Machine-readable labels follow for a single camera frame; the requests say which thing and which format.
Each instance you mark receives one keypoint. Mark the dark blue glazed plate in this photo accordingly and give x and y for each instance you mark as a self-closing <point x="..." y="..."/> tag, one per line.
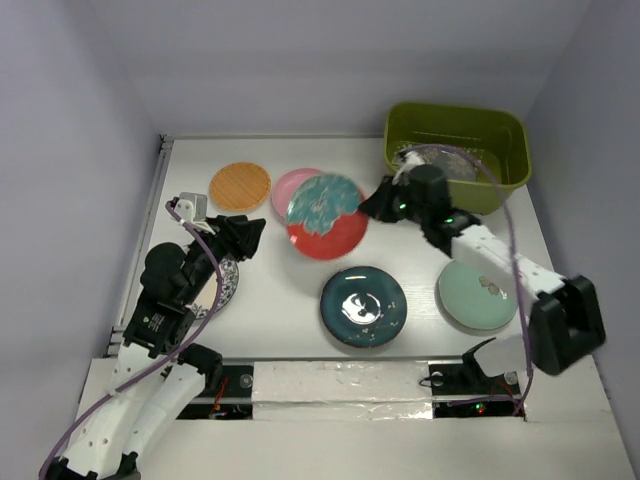
<point x="363" y="307"/>

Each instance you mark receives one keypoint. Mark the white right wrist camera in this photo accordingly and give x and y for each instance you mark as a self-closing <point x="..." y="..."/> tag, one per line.
<point x="409" y="161"/>

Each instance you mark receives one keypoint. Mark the red and teal plate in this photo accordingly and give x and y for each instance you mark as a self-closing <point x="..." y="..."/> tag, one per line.
<point x="323" y="220"/>

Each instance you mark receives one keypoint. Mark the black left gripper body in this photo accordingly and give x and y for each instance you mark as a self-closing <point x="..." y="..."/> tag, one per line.
<point x="214" y="241"/>

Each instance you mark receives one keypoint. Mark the pink plastic plate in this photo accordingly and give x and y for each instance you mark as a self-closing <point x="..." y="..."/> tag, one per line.
<point x="286" y="185"/>

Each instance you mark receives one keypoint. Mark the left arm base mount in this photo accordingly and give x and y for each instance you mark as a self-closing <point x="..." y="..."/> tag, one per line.
<point x="231" y="399"/>

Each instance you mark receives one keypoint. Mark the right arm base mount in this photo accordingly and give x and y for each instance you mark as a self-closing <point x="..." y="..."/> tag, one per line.
<point x="461" y="391"/>

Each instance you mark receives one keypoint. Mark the mint green flower plate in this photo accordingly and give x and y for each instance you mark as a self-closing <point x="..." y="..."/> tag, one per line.
<point x="472" y="300"/>

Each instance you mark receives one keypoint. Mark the green plastic bin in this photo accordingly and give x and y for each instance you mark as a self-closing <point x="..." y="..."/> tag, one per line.
<point x="495" y="141"/>

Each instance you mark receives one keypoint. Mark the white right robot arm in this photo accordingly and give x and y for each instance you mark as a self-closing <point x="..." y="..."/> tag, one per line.
<point x="560" y="317"/>

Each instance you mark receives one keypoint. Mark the woven bamboo tray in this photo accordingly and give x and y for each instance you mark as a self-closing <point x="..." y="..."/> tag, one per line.
<point x="240" y="186"/>

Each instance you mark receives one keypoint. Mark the blue floral white plate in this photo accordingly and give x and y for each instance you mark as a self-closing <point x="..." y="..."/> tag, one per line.
<point x="214" y="296"/>

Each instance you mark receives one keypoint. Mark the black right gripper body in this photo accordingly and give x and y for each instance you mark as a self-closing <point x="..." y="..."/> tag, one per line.
<point x="408" y="206"/>

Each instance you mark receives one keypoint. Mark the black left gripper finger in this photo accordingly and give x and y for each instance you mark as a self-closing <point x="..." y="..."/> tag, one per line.
<point x="239" y="249"/>
<point x="246" y="233"/>

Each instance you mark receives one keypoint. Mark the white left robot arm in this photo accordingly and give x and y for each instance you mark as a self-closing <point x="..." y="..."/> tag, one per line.
<point x="160" y="368"/>

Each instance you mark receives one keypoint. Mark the white foam strip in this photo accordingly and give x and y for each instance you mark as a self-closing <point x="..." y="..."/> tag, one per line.
<point x="340" y="391"/>

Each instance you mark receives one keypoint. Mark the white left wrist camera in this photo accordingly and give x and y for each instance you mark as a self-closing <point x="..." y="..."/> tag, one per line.
<point x="189" y="207"/>

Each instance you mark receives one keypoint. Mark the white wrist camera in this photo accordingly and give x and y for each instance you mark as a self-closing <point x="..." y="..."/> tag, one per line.
<point x="409" y="161"/>
<point x="189" y="207"/>

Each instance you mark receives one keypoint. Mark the grey deer plate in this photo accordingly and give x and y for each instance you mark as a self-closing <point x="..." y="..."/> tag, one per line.
<point x="455" y="166"/>

